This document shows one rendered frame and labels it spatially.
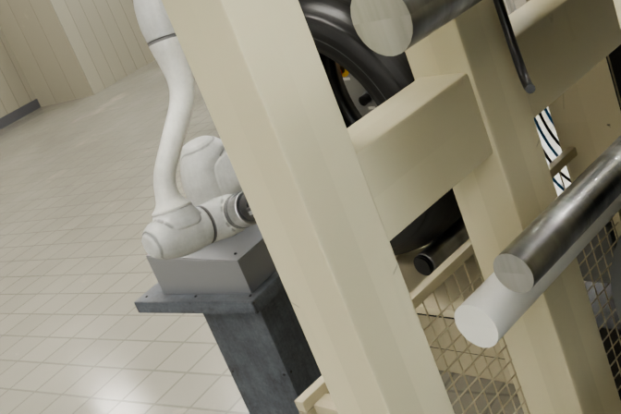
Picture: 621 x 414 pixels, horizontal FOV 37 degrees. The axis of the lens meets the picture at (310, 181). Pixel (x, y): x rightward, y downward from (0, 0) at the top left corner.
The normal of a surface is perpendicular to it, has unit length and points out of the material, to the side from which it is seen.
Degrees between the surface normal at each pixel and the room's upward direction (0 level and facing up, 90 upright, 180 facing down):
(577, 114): 90
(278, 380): 90
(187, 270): 90
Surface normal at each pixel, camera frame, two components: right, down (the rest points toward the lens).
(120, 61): 0.77, -0.08
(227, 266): -0.53, 0.47
